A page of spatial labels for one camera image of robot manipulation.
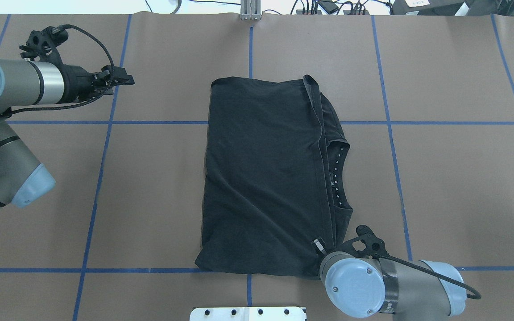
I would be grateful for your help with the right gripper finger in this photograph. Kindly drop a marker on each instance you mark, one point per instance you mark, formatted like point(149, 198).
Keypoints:
point(319, 247)

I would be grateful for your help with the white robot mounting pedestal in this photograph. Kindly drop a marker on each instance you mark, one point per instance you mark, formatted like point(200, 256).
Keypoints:
point(267, 313)

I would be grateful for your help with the black printed t-shirt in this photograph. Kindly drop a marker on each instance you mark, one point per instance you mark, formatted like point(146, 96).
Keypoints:
point(274, 169)

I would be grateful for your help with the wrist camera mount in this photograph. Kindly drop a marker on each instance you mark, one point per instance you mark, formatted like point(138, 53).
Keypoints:
point(42, 46)
point(365, 245)

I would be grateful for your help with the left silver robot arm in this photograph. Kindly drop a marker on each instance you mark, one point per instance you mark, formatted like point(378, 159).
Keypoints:
point(44, 84)

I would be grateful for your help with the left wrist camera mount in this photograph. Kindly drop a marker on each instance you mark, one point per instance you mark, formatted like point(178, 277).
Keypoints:
point(42, 46)

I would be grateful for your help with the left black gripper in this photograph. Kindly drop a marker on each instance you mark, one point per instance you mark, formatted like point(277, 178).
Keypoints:
point(77, 80)

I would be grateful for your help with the aluminium frame post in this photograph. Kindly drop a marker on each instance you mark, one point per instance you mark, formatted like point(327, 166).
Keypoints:
point(250, 10)

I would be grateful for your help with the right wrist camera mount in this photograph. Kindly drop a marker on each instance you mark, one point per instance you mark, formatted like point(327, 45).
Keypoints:
point(365, 245)

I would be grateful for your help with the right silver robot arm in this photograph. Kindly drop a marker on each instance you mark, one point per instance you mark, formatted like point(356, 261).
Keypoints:
point(362, 279)

